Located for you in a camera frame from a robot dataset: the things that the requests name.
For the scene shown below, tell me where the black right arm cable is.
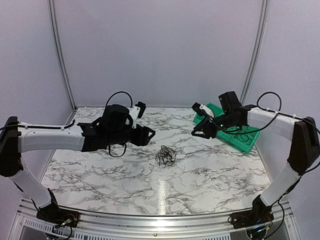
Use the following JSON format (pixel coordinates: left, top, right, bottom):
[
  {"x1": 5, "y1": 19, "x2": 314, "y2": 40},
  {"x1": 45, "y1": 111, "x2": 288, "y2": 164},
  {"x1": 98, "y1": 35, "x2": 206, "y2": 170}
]
[{"x1": 202, "y1": 91, "x2": 320, "y2": 236}]

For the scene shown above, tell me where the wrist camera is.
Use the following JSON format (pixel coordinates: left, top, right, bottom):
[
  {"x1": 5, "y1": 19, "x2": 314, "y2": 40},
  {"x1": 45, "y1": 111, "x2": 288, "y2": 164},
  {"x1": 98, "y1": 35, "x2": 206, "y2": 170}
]
[
  {"x1": 192, "y1": 102, "x2": 215, "y2": 118},
  {"x1": 128, "y1": 101, "x2": 146, "y2": 129}
]

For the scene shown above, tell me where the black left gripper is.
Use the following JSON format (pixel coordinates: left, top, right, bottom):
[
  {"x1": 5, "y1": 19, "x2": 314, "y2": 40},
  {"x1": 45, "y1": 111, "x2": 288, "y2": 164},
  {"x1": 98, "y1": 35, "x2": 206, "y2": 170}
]
[{"x1": 107, "y1": 124, "x2": 155, "y2": 146}]

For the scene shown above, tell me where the green plastic bin middle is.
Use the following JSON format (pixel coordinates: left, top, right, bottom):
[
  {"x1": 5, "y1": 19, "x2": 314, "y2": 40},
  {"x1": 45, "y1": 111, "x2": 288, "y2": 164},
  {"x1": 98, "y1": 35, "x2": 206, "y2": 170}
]
[{"x1": 216, "y1": 126, "x2": 239, "y2": 142}]

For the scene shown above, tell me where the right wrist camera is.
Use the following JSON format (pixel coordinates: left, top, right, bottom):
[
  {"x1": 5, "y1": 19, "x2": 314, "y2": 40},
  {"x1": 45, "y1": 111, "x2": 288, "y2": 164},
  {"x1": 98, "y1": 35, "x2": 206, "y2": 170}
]
[{"x1": 192, "y1": 102, "x2": 215, "y2": 118}]

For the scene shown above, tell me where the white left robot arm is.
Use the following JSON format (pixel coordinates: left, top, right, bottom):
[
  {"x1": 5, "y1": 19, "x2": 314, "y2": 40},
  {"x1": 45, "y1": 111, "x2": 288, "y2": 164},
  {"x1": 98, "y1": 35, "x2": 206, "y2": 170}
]
[{"x1": 0, "y1": 102, "x2": 156, "y2": 227}]

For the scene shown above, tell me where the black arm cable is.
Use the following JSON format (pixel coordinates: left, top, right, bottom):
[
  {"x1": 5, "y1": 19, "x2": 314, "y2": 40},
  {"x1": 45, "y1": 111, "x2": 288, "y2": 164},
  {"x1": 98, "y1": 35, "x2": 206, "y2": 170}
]
[
  {"x1": 202, "y1": 91, "x2": 320, "y2": 236},
  {"x1": 0, "y1": 91, "x2": 135, "y2": 158}
]

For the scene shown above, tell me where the aluminium right corner post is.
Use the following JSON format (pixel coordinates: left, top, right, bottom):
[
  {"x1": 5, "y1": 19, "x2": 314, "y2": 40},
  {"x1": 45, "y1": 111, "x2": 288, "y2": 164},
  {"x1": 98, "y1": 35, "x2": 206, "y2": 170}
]
[{"x1": 240, "y1": 0, "x2": 270, "y2": 104}]

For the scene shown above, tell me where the green plastic bin left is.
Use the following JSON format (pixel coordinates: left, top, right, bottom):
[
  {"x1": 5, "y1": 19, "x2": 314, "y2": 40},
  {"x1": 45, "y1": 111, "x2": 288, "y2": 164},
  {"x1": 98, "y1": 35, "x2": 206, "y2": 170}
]
[{"x1": 193, "y1": 102, "x2": 224, "y2": 125}]

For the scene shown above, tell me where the green plastic bin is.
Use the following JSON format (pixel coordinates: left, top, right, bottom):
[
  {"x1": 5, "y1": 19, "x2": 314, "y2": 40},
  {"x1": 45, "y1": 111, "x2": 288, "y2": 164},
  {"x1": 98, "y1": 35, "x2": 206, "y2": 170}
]
[
  {"x1": 229, "y1": 126, "x2": 260, "y2": 153},
  {"x1": 216, "y1": 126, "x2": 239, "y2": 142},
  {"x1": 193, "y1": 102, "x2": 224, "y2": 125}
]

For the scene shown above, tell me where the thick black cable bin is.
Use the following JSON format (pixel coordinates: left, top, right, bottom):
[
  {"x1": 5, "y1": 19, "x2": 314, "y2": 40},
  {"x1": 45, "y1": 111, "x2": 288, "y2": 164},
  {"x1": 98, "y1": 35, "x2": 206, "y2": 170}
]
[{"x1": 233, "y1": 126, "x2": 255, "y2": 146}]

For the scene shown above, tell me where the aluminium left corner post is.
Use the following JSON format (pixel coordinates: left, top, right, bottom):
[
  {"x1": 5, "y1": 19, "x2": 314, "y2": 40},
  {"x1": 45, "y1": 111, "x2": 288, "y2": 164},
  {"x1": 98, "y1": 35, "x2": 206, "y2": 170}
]
[{"x1": 47, "y1": 0, "x2": 77, "y2": 111}]

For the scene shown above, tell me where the black tangled cable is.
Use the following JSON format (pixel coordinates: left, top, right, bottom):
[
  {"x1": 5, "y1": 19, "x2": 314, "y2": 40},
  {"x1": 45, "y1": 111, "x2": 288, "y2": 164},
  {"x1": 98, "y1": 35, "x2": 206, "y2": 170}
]
[{"x1": 154, "y1": 145, "x2": 178, "y2": 167}]

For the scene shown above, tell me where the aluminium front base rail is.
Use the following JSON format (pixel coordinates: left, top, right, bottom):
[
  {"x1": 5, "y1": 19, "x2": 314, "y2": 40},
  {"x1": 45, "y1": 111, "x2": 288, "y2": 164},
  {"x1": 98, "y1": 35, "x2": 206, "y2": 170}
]
[{"x1": 8, "y1": 198, "x2": 301, "y2": 240}]

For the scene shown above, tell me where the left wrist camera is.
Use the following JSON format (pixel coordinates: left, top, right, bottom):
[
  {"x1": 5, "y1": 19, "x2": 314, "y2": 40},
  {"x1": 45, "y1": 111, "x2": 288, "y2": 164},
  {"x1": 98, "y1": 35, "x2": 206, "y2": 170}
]
[{"x1": 128, "y1": 101, "x2": 146, "y2": 129}]

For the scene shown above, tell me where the aluminium corner post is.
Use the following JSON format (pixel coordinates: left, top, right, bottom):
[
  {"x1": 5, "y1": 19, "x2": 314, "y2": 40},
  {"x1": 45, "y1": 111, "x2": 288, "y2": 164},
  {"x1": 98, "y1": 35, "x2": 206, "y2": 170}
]
[
  {"x1": 47, "y1": 0, "x2": 77, "y2": 111},
  {"x1": 240, "y1": 0, "x2": 270, "y2": 104}
]

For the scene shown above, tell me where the green plastic bin right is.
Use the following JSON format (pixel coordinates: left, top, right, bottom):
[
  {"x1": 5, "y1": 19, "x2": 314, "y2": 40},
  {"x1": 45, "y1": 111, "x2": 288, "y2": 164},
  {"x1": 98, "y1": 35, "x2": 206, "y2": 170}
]
[{"x1": 229, "y1": 126, "x2": 260, "y2": 153}]

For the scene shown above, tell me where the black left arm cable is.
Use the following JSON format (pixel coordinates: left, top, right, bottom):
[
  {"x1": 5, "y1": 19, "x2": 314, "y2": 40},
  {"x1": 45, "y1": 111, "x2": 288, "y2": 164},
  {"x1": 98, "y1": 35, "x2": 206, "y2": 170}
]
[{"x1": 0, "y1": 91, "x2": 135, "y2": 158}]

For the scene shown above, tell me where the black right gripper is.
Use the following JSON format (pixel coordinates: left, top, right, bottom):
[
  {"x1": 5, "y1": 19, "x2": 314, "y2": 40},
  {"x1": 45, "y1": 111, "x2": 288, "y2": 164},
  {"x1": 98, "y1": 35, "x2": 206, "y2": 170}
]
[{"x1": 191, "y1": 112, "x2": 239, "y2": 139}]

